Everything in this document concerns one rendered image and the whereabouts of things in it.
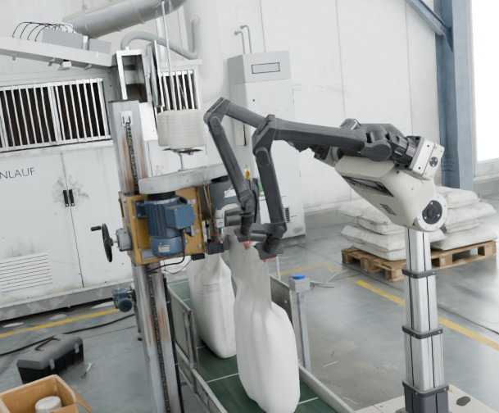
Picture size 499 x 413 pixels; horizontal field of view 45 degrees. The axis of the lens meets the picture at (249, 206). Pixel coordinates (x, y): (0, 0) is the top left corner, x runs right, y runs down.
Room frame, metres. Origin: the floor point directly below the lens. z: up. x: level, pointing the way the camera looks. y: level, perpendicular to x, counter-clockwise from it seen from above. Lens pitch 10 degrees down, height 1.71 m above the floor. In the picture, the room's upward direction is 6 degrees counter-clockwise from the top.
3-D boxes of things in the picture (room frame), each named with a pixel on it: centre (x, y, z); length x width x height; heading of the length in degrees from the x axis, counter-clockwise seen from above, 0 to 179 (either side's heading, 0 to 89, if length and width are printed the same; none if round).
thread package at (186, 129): (2.57, 0.23, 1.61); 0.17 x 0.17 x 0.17
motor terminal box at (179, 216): (2.44, 0.29, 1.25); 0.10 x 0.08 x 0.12; 135
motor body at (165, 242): (2.51, 0.37, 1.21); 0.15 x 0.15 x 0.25
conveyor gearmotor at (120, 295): (4.21, 0.98, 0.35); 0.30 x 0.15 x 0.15; 20
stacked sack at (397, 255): (5.42, -1.25, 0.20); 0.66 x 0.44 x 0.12; 20
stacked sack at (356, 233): (5.63, -1.23, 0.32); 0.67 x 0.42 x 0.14; 114
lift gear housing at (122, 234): (2.66, 0.59, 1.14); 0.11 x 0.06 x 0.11; 20
